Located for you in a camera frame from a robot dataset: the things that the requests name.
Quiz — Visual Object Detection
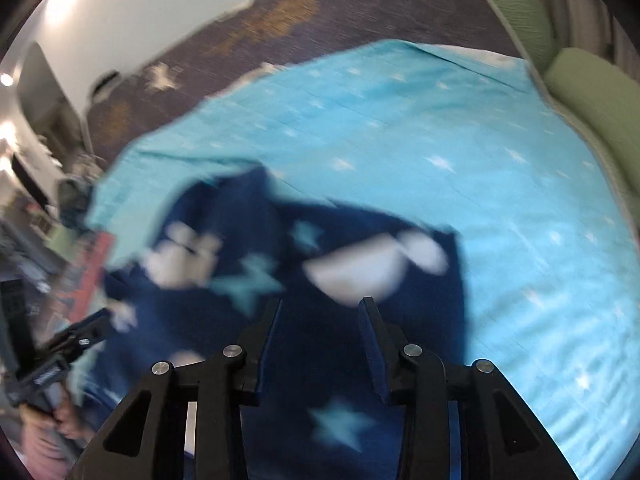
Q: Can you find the dark deer printed bedspread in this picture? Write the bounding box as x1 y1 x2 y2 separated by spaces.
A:
85 0 640 246

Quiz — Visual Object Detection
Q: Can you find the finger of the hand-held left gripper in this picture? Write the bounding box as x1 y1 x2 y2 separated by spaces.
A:
35 307 115 362

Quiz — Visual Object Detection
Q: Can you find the light blue star blanket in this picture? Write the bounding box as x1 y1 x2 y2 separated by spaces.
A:
85 40 640 480

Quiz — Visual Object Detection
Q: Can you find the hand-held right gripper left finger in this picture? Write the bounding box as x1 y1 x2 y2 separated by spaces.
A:
65 299 281 480

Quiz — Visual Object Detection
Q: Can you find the grey clothes pile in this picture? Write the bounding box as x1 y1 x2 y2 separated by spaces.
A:
57 157 108 231

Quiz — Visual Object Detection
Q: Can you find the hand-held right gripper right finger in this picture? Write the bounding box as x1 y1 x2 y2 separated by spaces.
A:
359 296 581 480

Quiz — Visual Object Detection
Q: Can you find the person's left hand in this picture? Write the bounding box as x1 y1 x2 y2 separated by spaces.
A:
50 392 97 442

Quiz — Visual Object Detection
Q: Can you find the small black object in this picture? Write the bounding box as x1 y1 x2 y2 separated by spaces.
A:
87 72 123 104

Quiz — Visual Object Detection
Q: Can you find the floral cloth with red trim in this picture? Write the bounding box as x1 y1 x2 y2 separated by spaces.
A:
52 230 117 321

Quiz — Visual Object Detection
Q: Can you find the green pillow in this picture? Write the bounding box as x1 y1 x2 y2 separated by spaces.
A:
482 0 558 71
542 47 640 196

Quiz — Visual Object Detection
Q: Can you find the navy star fleece garment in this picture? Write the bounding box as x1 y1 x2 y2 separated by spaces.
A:
82 165 473 480

